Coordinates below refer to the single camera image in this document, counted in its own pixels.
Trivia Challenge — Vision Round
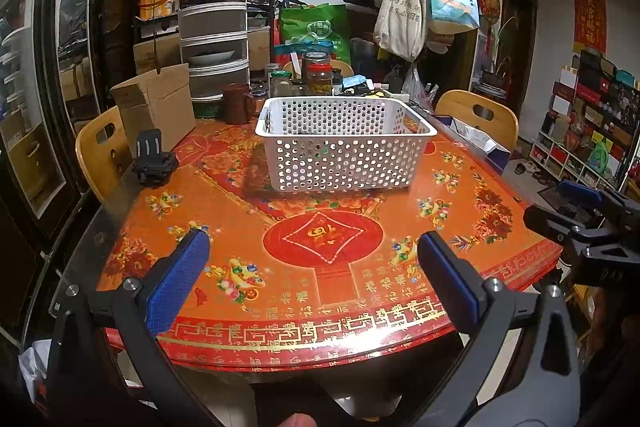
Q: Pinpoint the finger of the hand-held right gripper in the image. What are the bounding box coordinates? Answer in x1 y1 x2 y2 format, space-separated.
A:
557 179 606 210
523 204 581 245

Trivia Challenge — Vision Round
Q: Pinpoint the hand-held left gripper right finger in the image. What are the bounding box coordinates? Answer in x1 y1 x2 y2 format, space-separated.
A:
415 231 583 427

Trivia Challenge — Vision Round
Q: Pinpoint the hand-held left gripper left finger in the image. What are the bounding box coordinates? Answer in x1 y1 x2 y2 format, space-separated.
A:
47 227 226 427

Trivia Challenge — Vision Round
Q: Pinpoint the white perforated plastic basket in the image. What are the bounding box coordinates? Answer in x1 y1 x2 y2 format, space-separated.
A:
255 96 439 192

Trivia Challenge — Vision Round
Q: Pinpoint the blue folder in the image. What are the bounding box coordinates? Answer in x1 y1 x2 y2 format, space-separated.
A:
440 117 511 170

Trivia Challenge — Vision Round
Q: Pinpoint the shelf of boxes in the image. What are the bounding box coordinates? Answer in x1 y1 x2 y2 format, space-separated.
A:
530 49 640 192

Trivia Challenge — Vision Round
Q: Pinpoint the black folding stand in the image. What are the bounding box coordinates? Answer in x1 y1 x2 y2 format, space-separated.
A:
131 128 180 188

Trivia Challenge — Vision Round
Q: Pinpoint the white plastic bag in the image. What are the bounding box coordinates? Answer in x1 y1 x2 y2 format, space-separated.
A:
20 339 51 403

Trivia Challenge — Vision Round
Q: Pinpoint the green plastic basket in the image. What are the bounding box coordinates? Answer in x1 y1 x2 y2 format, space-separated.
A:
192 99 224 118

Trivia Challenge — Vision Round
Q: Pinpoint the open cardboard box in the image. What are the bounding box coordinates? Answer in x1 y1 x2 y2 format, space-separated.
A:
110 63 197 158

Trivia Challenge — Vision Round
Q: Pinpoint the clear plastic bag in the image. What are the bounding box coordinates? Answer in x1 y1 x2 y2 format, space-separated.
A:
402 64 436 110

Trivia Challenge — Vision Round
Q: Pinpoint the brown mug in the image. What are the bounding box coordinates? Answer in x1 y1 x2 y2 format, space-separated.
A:
222 83 257 125

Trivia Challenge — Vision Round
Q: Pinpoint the glass jar with pale contents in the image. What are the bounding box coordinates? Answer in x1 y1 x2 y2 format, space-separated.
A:
270 69 292 98

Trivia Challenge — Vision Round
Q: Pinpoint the dark framed glass cabinet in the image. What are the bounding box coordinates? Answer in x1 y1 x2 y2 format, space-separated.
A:
0 0 113 253

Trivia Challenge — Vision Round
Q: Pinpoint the red-lidded pickle jar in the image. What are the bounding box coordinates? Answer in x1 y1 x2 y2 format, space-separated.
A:
306 63 334 96

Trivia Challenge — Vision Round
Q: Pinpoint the plain cardboard box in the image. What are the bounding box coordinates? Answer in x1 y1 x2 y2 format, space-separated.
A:
247 29 273 70

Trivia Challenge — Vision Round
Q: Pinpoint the beige canvas tote bag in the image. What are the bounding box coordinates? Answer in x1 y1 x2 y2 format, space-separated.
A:
374 0 428 62

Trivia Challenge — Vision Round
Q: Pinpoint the orange box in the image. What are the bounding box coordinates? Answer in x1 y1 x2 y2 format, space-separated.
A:
139 0 178 20

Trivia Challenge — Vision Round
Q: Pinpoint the green shopping bag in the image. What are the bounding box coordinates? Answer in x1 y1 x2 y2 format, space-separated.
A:
279 2 351 62

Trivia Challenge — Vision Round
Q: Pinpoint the wooden chair with handle hole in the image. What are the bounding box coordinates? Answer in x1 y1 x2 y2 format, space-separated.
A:
435 89 520 152
282 59 356 78
75 105 136 202

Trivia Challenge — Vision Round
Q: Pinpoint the red wall hanging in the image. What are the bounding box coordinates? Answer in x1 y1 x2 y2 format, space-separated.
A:
572 0 607 55

